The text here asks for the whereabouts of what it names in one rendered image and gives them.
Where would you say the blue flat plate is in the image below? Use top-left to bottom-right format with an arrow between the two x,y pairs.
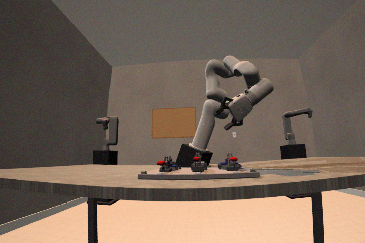
220,162 -> 239,168

